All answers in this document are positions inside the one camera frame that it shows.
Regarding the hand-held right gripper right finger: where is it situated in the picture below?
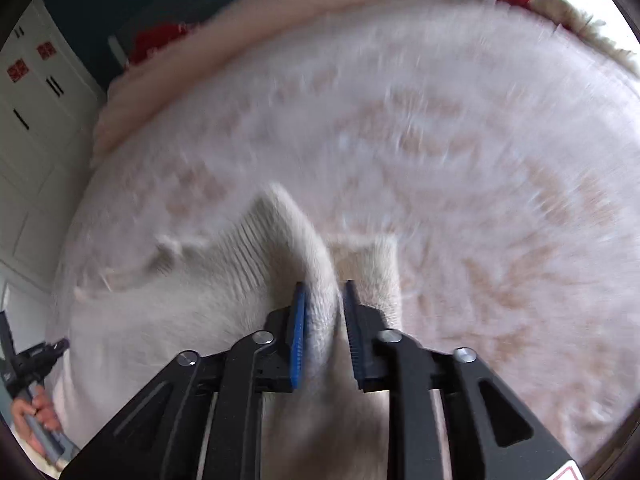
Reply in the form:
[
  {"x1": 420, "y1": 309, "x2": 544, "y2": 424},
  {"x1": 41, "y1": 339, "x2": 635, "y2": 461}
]
[{"x1": 342, "y1": 280, "x2": 583, "y2": 480}]

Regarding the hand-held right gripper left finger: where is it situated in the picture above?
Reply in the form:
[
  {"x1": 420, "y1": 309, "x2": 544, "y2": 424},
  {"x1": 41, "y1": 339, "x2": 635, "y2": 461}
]
[{"x1": 60, "y1": 282, "x2": 307, "y2": 480}]

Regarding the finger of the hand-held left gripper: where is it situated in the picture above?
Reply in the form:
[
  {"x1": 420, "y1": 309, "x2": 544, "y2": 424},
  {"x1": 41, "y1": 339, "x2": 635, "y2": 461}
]
[{"x1": 16, "y1": 338, "x2": 71, "y2": 377}]

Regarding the cream sweater with black hearts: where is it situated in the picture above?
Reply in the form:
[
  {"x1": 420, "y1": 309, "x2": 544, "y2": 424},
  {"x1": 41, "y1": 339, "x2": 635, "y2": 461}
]
[{"x1": 74, "y1": 182, "x2": 404, "y2": 480}]

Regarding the person's left hand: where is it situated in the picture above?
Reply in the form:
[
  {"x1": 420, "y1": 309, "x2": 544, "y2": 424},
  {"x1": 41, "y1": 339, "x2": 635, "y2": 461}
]
[{"x1": 12, "y1": 386, "x2": 64, "y2": 457}]

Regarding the pink butterfly printed bed blanket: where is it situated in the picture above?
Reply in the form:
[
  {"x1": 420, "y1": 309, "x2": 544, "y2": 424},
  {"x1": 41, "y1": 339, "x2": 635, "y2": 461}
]
[{"x1": 45, "y1": 0, "x2": 640, "y2": 467}]

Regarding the white wardrobe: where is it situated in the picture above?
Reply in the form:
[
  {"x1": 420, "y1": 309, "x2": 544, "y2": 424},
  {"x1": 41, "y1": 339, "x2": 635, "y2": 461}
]
[{"x1": 0, "y1": 0, "x2": 109, "y2": 303}]

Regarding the pink duvet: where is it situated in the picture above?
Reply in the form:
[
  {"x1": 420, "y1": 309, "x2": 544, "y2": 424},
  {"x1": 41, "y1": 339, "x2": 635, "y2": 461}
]
[{"x1": 90, "y1": 0, "x2": 447, "y2": 171}]

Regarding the red cloth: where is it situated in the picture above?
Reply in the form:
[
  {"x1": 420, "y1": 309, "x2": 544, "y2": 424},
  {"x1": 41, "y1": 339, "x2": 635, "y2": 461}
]
[{"x1": 126, "y1": 21, "x2": 202, "y2": 64}]

